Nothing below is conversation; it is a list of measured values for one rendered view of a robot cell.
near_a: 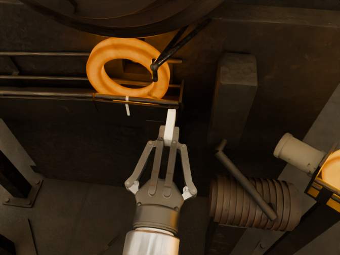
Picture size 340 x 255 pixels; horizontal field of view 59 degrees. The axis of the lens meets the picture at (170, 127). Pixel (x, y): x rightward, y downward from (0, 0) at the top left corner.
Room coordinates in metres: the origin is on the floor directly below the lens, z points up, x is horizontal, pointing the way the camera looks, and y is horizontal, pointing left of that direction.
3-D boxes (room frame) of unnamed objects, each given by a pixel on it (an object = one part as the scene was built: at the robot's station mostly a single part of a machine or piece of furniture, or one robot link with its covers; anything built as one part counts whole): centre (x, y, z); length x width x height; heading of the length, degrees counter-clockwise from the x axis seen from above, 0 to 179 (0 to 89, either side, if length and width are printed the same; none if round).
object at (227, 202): (0.30, -0.22, 0.27); 0.22 x 0.13 x 0.53; 83
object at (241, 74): (0.46, -0.14, 0.68); 0.11 x 0.08 x 0.24; 173
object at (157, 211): (0.19, 0.02, 0.73); 0.09 x 0.08 x 0.07; 173
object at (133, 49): (0.49, 0.09, 0.75); 0.18 x 0.03 x 0.18; 83
